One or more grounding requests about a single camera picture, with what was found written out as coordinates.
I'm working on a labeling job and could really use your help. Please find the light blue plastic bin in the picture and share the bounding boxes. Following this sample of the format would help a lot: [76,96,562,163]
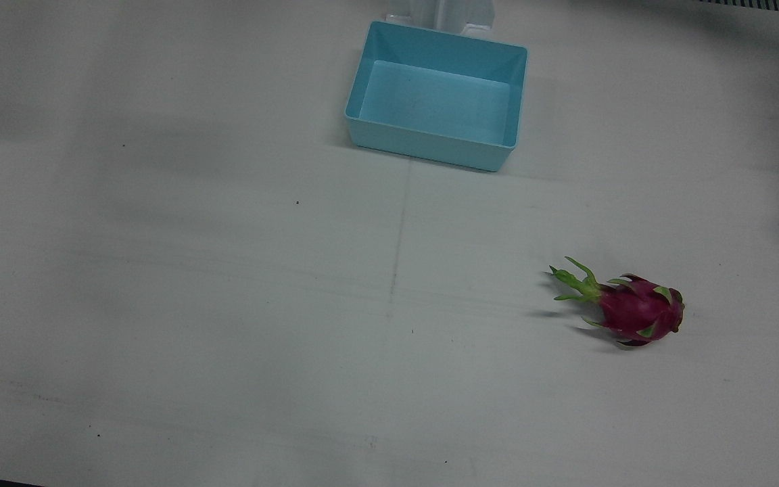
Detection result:
[344,20,529,172]

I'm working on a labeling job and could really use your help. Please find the magenta dragon fruit toy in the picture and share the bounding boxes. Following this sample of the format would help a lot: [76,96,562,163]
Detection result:
[549,256,686,348]

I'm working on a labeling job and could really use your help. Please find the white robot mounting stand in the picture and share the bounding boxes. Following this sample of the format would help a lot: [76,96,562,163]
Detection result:
[385,0,495,36]

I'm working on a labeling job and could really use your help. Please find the dark ribbed vent grate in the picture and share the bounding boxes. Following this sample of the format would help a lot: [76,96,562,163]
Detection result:
[697,0,779,17]

